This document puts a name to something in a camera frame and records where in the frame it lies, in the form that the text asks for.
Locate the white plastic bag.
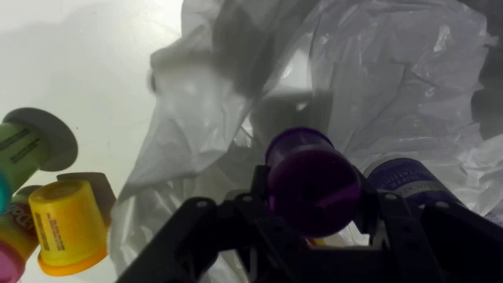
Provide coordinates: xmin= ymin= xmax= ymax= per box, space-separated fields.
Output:
xmin=109 ymin=0 xmax=503 ymax=283

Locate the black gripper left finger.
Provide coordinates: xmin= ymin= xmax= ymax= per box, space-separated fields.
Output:
xmin=116 ymin=164 xmax=277 ymax=283

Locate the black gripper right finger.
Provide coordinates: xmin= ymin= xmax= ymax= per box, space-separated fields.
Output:
xmin=358 ymin=186 xmax=503 ymax=283

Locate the pink lid dough tub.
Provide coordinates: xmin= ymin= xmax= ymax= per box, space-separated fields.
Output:
xmin=0 ymin=202 xmax=43 ymax=283

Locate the yellow dough tub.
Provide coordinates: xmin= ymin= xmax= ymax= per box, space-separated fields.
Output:
xmin=27 ymin=178 xmax=114 ymax=279

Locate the teal lid dough tub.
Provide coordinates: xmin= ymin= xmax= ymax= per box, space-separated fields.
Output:
xmin=0 ymin=106 xmax=81 ymax=213

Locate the purple dough tub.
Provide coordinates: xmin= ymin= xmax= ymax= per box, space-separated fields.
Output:
xmin=263 ymin=126 xmax=367 ymax=239

